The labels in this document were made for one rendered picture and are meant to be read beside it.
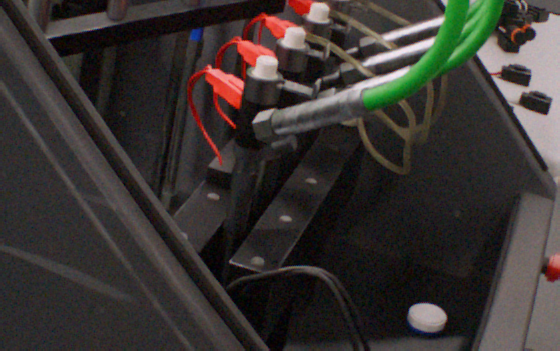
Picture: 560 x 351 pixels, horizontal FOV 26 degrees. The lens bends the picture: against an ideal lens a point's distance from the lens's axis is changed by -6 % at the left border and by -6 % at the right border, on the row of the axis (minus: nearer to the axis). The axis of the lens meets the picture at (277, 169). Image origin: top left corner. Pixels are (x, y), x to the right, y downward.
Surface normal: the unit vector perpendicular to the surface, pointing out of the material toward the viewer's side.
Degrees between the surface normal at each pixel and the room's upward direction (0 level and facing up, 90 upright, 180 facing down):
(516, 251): 0
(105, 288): 90
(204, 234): 0
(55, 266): 90
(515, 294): 0
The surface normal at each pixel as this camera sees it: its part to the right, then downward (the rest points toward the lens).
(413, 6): -0.28, 0.38
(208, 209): 0.18, -0.88
